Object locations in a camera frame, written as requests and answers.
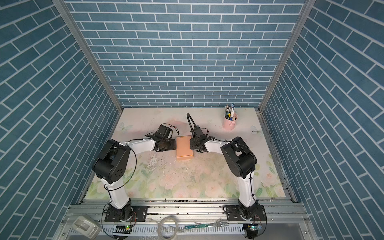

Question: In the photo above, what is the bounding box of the peach cardboard paper box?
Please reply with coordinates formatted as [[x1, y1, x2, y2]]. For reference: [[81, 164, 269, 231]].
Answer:
[[176, 136, 194, 161]]

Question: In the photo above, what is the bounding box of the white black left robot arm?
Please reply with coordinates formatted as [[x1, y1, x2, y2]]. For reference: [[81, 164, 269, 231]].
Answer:
[[92, 124, 180, 210]]

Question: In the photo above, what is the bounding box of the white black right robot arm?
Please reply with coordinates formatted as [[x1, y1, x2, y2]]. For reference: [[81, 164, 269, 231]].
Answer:
[[190, 126, 258, 209]]

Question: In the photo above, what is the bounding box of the pink metal pen cup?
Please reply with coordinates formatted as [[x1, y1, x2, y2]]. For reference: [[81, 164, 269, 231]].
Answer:
[[223, 113, 238, 131]]

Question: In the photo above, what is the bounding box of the white labelled marker pen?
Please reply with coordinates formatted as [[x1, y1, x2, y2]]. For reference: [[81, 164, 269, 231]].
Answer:
[[230, 104, 235, 121]]

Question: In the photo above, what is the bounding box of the white plastic holder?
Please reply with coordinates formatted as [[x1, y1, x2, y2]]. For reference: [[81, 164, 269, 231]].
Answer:
[[72, 216, 102, 240]]

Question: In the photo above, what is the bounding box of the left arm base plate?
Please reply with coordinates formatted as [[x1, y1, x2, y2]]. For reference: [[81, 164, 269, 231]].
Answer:
[[103, 204, 148, 223]]

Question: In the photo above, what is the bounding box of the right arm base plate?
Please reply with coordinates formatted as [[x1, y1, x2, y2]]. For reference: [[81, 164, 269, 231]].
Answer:
[[223, 204, 268, 222]]

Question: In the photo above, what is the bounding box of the green handled fork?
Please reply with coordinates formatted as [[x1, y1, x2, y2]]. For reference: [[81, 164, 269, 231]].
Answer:
[[184, 219, 229, 230]]

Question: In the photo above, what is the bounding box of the aluminium right corner post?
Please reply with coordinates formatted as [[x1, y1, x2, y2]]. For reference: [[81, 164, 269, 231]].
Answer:
[[259, 0, 316, 113]]

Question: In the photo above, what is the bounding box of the aluminium corner post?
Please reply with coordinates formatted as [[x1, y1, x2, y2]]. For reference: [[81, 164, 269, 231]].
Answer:
[[259, 0, 316, 113], [52, 0, 124, 114]]

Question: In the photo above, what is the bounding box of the aluminium front rail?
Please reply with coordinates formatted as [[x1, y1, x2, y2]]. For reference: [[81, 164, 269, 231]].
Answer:
[[63, 199, 310, 224]]

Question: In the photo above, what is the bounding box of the aluminium left corner post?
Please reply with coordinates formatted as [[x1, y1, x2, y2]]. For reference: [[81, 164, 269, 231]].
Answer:
[[52, 0, 124, 114]]

